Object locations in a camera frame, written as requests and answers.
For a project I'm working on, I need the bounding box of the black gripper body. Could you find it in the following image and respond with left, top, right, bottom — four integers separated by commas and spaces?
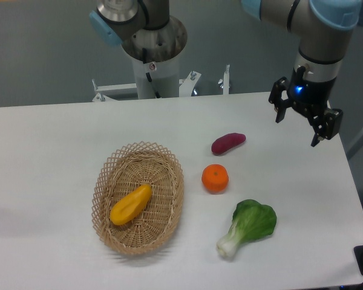
287, 66, 336, 118

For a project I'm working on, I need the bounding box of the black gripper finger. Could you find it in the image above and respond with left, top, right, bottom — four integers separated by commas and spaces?
269, 77, 293, 123
309, 108, 343, 147

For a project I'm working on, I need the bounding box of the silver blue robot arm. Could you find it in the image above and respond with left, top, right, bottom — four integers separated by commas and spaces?
90, 1, 362, 145

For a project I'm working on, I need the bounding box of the woven wicker basket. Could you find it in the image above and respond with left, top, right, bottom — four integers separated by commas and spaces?
91, 141, 184, 255

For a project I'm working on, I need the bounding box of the yellow mango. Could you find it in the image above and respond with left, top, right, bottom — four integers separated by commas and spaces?
110, 184, 152, 226

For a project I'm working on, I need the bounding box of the purple sweet potato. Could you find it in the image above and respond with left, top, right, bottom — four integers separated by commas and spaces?
211, 133, 247, 155

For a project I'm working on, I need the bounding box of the orange fruit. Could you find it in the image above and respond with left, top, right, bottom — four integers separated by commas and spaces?
201, 164, 229, 194

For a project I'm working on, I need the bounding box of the green bok choy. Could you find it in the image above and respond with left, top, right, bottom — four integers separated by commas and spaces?
216, 199, 277, 259

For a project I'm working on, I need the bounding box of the white metal base frame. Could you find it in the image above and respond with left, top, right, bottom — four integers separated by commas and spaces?
92, 64, 232, 102

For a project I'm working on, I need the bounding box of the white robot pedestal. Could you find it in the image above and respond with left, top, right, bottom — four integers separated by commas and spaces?
120, 14, 188, 100

